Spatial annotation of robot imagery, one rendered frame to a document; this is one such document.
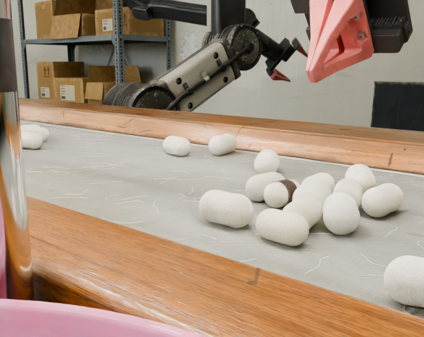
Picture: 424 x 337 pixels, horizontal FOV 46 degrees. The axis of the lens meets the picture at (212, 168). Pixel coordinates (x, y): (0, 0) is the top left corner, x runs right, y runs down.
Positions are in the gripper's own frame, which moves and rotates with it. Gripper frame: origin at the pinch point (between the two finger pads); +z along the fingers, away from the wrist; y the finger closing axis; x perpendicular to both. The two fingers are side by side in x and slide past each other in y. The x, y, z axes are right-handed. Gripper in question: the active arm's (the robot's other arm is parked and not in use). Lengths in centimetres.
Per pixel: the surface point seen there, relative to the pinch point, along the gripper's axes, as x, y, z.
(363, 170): 2.1, 7.2, 8.4
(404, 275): -7.4, 15.7, 20.7
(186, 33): 112, -199, -163
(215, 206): -5.2, 3.5, 18.4
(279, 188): -1.7, 4.3, 14.0
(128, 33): 89, -210, -133
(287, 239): -4.8, 8.7, 19.1
